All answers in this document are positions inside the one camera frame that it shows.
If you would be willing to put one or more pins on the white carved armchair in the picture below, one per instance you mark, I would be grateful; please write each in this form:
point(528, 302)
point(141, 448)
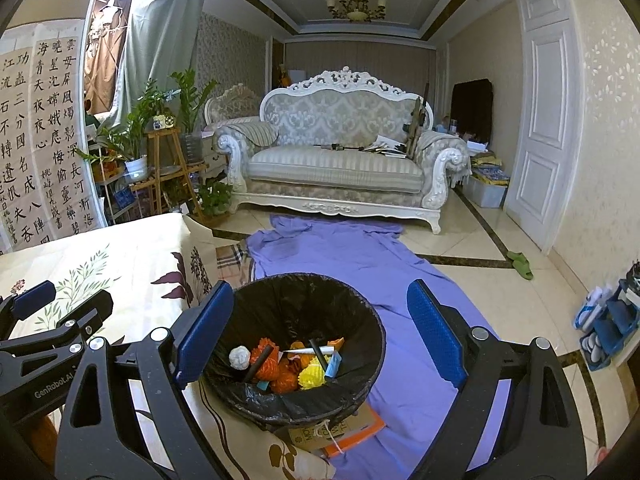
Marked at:
point(232, 105)

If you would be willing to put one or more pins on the white carved sofa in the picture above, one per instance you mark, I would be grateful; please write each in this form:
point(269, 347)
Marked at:
point(335, 170)

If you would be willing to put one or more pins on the white tissue ball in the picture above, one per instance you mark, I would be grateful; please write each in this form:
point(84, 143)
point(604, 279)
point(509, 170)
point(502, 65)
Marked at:
point(239, 357)

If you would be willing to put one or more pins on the trash bin with black bag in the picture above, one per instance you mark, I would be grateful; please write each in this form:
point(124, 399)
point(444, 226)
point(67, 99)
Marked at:
point(280, 300)

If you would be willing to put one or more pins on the yellow foam fruit net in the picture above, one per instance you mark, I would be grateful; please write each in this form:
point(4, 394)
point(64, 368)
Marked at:
point(311, 377)

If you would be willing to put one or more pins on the chandelier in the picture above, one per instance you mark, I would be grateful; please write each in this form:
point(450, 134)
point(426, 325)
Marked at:
point(356, 5)

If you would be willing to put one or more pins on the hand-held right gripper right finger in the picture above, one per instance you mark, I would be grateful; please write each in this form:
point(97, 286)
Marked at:
point(435, 335)

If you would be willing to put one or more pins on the leafy floor plant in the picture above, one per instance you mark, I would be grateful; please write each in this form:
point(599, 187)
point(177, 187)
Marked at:
point(215, 200)

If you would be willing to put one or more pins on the small printed pot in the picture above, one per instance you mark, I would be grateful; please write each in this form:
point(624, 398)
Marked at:
point(163, 122)

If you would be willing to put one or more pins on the floral bed sheet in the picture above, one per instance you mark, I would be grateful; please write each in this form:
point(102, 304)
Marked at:
point(100, 240)

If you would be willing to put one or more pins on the purple cloth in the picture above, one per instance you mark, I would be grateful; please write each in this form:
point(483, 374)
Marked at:
point(340, 250)

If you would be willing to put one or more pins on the calligraphy paper screen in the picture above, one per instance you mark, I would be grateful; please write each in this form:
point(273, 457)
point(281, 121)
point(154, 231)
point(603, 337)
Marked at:
point(45, 135)

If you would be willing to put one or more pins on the grey green curtain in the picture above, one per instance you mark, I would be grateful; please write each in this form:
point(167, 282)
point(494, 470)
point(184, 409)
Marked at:
point(160, 35)

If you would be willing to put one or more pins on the metal shelf rack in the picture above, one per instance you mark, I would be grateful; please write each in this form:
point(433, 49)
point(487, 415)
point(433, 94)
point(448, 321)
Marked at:
point(117, 200)

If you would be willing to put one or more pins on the blue face mask pack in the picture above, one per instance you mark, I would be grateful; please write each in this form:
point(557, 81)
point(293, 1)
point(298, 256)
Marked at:
point(334, 364)

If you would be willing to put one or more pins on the wooden toy rifle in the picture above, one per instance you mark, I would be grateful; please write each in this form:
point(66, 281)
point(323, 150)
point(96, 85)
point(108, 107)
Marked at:
point(417, 120)

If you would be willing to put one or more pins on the red foam fruit net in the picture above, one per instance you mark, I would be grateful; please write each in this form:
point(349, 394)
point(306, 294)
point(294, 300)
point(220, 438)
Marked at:
point(272, 370)

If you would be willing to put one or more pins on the plaid cloth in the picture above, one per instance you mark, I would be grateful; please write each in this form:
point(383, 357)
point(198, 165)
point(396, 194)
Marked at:
point(232, 262)

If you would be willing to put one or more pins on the person's left forearm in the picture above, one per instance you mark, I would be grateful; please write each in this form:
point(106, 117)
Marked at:
point(42, 435)

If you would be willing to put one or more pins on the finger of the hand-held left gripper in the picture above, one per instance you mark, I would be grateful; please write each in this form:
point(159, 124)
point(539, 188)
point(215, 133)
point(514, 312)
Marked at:
point(35, 296)
point(95, 310)

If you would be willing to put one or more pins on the plant in white pot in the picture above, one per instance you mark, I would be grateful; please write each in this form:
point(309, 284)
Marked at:
point(136, 167)

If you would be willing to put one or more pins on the blue shoe rack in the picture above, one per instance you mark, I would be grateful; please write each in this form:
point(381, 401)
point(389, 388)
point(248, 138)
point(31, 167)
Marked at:
point(610, 330)

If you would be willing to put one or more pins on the brown hanging garment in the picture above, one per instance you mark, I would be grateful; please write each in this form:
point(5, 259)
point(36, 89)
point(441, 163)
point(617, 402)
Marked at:
point(105, 60)

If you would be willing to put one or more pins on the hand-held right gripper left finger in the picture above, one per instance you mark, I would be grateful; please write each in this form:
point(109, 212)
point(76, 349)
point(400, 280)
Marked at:
point(205, 330)

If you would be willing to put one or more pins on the green slipper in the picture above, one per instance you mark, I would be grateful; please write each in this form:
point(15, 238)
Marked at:
point(521, 265)

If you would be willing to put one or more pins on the clear storage box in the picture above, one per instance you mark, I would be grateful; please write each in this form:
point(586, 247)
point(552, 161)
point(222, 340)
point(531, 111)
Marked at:
point(487, 192)

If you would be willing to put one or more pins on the orange cardboard book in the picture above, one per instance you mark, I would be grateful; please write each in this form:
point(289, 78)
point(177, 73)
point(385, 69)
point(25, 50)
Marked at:
point(350, 430)

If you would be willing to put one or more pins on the tall plant in grey pot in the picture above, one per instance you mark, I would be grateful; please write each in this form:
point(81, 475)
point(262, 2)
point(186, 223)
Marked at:
point(192, 100)

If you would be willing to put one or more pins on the orange plastic bag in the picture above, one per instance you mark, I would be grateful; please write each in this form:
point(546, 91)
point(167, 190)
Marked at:
point(286, 379)

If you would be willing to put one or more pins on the pile of books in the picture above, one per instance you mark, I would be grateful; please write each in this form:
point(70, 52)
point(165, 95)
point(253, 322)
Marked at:
point(387, 147)

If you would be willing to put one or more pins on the wooden plant stand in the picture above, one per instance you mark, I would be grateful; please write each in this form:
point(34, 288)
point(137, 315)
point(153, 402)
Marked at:
point(167, 160)

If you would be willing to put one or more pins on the black tube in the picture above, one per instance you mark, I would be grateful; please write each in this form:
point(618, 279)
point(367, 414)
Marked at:
point(257, 364)
point(317, 352)

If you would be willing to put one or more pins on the white door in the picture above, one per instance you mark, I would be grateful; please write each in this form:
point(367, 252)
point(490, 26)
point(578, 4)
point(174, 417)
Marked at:
point(542, 120)

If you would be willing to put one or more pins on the white paper roll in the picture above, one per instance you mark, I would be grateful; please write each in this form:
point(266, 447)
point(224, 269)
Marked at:
point(305, 348)

